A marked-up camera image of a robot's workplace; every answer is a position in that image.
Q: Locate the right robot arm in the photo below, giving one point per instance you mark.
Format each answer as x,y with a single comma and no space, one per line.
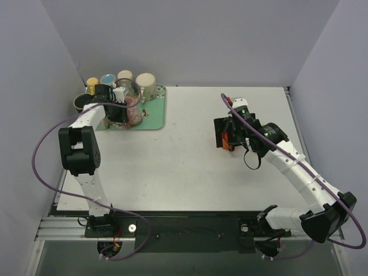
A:
327,206

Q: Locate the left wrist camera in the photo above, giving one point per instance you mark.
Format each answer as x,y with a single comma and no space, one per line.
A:
120,93

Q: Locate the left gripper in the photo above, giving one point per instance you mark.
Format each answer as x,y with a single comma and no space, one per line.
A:
117,112

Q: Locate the cream floral tall mug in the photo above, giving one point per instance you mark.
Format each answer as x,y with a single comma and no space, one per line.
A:
124,78

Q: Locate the green floral serving tray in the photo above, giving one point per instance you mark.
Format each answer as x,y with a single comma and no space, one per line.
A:
154,113

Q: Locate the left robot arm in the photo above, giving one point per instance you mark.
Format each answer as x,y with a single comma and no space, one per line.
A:
80,153

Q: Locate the black skull mug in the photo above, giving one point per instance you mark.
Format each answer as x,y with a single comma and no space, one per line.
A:
81,100

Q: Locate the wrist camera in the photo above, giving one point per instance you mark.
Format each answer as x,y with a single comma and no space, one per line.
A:
120,93
238,103

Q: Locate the large cream patterned mug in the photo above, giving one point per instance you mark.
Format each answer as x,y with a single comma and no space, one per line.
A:
147,84

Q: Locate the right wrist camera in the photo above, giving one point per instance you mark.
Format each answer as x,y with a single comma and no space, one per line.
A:
238,103

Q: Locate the pink mug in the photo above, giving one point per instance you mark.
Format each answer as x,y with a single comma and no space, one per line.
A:
134,114

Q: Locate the blue mug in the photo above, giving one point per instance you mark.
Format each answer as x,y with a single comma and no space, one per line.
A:
108,79

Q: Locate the orange mug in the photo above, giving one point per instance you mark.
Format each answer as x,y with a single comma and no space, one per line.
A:
226,145

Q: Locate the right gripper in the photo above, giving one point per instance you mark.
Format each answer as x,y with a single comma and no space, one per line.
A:
219,132

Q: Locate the yellow mug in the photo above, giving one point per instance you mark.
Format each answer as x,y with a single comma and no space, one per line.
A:
90,84

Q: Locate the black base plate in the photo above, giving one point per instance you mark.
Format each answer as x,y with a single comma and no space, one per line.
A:
184,232

